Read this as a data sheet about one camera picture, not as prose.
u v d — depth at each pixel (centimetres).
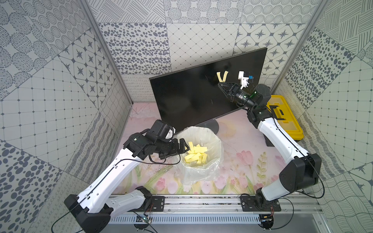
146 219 70
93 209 37
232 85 64
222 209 73
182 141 61
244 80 66
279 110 93
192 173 58
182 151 58
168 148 58
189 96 134
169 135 55
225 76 70
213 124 107
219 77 68
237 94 63
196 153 72
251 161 91
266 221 73
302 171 42
